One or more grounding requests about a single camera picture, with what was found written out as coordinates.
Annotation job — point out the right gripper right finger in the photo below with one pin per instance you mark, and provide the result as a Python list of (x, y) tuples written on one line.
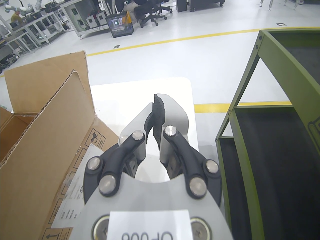
[(186, 156)]

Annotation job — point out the black office chair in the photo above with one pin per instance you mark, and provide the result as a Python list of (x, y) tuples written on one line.
[(153, 3)]

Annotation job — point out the computer case with lit window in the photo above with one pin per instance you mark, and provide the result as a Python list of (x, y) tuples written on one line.
[(119, 25)]

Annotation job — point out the white workbench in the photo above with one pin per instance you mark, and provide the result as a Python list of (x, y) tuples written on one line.
[(87, 13)]

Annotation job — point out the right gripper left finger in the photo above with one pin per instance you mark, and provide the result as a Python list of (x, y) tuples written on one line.
[(117, 157)]

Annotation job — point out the green metal cart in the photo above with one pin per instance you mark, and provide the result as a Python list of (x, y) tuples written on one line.
[(272, 136)]

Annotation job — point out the large cardboard carton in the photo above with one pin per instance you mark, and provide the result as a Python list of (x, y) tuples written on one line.
[(47, 136)]

